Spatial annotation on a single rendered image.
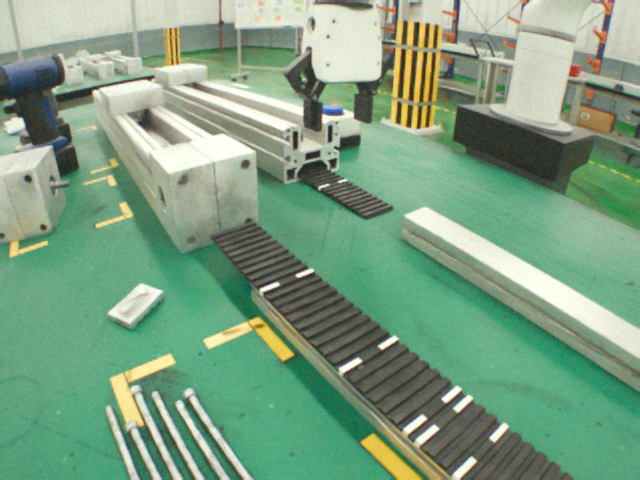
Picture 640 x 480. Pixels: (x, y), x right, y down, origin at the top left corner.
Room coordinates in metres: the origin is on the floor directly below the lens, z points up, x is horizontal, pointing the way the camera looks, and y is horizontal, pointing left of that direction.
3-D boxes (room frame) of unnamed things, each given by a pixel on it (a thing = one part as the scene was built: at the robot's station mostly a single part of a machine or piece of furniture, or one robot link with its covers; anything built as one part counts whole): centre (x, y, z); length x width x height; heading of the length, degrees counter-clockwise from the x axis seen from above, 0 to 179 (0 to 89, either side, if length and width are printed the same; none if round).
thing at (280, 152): (0.87, 0.26, 0.82); 0.80 x 0.10 x 0.09; 37
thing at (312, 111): (0.48, 0.02, 0.91); 0.03 x 0.03 x 0.07; 37
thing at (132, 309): (0.24, 0.17, 0.78); 0.05 x 0.03 x 0.01; 161
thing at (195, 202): (0.41, 0.13, 0.83); 0.12 x 0.09 x 0.10; 127
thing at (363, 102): (0.54, -0.06, 0.91); 0.03 x 0.03 x 0.07; 37
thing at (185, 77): (1.07, 0.41, 0.87); 0.16 x 0.11 x 0.07; 37
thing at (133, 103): (0.76, 0.41, 0.87); 0.16 x 0.11 x 0.07; 37
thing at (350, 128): (0.72, -0.01, 0.81); 0.10 x 0.08 x 0.06; 127
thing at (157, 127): (0.76, 0.41, 0.82); 0.80 x 0.10 x 0.09; 37
